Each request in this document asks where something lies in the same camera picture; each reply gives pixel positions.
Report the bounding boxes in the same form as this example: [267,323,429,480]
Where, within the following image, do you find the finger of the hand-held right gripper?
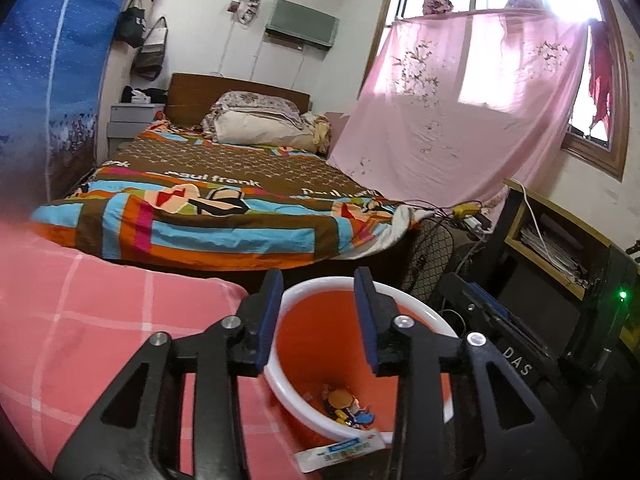
[461,280,550,357]
[439,272,501,333]

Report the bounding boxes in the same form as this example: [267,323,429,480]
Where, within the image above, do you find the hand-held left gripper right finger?
[354,267,586,480]

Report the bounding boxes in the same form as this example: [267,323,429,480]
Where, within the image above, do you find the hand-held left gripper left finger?
[52,269,285,480]

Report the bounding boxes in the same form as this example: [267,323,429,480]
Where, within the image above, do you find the orange bucket with white rim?
[264,276,459,447]

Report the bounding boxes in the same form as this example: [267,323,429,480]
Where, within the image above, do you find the white toothpaste tube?
[292,432,389,474]

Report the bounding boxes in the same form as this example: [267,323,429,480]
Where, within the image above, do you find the black floor fan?
[400,220,482,307]

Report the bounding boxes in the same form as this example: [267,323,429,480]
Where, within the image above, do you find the stack of papers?
[520,222,589,287]

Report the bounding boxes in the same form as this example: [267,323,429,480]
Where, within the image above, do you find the wooden desk shelf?
[492,177,640,312]

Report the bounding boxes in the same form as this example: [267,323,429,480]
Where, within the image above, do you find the pink embroidered hanging sheet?
[327,10,609,212]

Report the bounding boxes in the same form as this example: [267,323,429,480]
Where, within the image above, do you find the folded beige quilt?
[202,110,321,154]

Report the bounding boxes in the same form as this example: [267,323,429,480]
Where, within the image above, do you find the yellow floral cloth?
[302,112,332,156]

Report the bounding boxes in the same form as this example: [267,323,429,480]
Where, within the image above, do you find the pink board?
[324,111,352,137]

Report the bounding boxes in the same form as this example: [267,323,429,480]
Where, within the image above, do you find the barred window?
[385,0,632,182]

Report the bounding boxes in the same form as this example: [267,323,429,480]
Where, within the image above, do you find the floral pillow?
[212,91,305,124]

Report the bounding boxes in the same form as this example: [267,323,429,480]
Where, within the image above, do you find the brown wooden headboard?
[165,72,312,129]

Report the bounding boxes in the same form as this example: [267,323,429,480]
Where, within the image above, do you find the grey nightstand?
[107,102,166,141]

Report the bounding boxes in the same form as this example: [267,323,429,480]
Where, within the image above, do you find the dark pink torn curtain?
[586,20,617,132]

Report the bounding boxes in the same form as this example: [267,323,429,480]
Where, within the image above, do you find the black items on nightstand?
[121,85,169,106]

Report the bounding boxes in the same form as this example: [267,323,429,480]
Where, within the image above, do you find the grey hanging tote bag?
[135,16,170,81]

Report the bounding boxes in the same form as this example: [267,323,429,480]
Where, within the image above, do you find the blue dotted wardrobe cover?
[0,0,129,202]

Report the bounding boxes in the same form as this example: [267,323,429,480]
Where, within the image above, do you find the black hanging bag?
[114,0,147,49]

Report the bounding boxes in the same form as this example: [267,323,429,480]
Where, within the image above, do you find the white cable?
[510,180,567,272]

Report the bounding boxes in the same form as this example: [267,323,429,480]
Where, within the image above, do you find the green covered wall unit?
[265,0,340,52]

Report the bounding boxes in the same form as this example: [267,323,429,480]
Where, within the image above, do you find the wall socket with plugs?
[227,0,262,26]

